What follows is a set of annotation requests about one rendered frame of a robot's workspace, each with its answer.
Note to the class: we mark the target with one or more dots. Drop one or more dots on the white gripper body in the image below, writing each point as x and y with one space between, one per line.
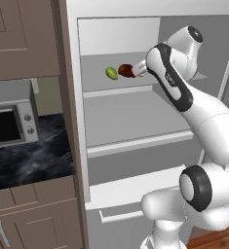
139 68

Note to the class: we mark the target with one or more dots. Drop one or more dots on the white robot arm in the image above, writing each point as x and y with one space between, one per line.
210 126

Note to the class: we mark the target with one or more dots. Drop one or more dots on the reddish brown steak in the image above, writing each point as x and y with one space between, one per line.
125 70

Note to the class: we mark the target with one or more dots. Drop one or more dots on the green mango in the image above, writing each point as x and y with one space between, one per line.
111 73

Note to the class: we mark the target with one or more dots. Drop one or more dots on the grey fridge shelf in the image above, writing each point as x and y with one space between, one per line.
125 123
96 81

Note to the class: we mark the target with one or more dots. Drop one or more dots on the white fridge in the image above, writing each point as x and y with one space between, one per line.
74 97

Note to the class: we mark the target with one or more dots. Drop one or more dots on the white fridge drawer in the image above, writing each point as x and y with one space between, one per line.
119 194

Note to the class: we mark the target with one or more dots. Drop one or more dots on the brown tall side panel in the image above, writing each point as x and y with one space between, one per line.
70 129

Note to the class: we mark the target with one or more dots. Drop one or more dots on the silver microwave oven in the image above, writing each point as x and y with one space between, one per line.
8 124

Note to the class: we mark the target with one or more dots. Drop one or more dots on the brown drawer front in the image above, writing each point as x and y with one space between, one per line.
0 200
44 190

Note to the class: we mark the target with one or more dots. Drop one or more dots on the brown wall cupboard door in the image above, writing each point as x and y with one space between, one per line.
21 39

